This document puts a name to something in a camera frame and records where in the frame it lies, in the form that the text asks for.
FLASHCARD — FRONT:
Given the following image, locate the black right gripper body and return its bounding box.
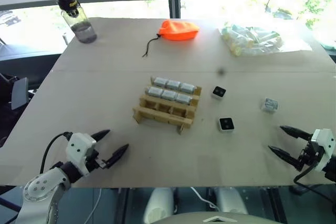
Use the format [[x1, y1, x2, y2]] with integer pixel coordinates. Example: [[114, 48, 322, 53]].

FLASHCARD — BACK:
[[299, 140, 325, 168]]

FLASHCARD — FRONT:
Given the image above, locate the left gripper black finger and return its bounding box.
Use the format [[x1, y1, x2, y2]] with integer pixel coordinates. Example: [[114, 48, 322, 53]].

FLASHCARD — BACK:
[[90, 129, 111, 143], [104, 143, 130, 168]]

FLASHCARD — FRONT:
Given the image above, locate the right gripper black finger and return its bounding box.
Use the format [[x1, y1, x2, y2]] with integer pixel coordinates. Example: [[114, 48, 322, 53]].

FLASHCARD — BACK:
[[279, 125, 314, 141], [268, 145, 304, 172]]

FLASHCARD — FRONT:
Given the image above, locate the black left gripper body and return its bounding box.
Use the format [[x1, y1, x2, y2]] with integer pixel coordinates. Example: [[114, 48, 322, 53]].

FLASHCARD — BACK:
[[83, 142, 107, 174]]

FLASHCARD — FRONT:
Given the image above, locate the wooden pallet rack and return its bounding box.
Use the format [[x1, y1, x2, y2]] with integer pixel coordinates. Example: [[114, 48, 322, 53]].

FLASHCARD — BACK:
[[132, 76, 203, 136]]

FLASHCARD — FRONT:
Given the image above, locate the loose grey battery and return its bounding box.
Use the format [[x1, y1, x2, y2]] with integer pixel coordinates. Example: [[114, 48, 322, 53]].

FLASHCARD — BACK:
[[260, 97, 280, 113]]

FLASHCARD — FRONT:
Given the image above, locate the white rounded robot leg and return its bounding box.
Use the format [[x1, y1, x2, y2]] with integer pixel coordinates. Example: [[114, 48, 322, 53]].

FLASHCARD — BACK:
[[212, 187, 249, 216], [143, 187, 175, 224]]

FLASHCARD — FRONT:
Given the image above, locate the grey robot torso top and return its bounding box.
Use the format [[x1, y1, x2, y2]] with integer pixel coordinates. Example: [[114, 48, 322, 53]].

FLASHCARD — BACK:
[[162, 210, 279, 224]]

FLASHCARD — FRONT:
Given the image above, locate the grey office chair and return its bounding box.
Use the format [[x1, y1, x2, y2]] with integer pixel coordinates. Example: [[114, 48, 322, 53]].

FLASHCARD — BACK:
[[9, 77, 29, 111]]

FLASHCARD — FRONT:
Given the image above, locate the clear plastic bag of packets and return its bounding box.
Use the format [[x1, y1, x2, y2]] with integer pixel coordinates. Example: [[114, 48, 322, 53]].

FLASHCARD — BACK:
[[219, 24, 313, 57]]

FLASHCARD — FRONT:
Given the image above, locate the clear black-capped water bottle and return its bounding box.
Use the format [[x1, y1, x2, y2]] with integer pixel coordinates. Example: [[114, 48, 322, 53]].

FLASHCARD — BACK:
[[54, 0, 98, 44]]

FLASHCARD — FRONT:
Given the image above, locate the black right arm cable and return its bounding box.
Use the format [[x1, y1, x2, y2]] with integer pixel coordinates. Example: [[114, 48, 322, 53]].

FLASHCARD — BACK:
[[293, 165, 336, 200]]

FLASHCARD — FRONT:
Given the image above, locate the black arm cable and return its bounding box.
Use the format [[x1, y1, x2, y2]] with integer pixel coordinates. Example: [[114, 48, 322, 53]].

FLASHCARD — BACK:
[[39, 131, 73, 175], [293, 165, 336, 200]]

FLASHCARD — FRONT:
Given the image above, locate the thin white cable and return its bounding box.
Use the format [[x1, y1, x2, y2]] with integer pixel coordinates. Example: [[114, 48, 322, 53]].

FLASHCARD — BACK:
[[83, 188, 102, 224]]

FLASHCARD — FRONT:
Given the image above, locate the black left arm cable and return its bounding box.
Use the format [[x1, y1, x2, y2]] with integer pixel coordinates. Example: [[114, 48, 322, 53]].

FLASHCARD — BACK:
[[39, 131, 73, 175]]

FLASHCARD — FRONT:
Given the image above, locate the small black-white cube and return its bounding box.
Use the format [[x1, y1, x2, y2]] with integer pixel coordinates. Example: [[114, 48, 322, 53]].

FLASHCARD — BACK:
[[212, 86, 227, 100], [218, 116, 235, 133]]

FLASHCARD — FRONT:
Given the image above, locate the white cable under table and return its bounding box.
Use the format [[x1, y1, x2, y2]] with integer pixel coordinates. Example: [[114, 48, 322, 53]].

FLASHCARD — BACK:
[[190, 187, 219, 210]]

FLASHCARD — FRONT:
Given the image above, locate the orange drawstring pouch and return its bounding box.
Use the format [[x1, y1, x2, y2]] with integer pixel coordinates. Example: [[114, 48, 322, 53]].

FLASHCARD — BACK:
[[141, 19, 201, 58]]

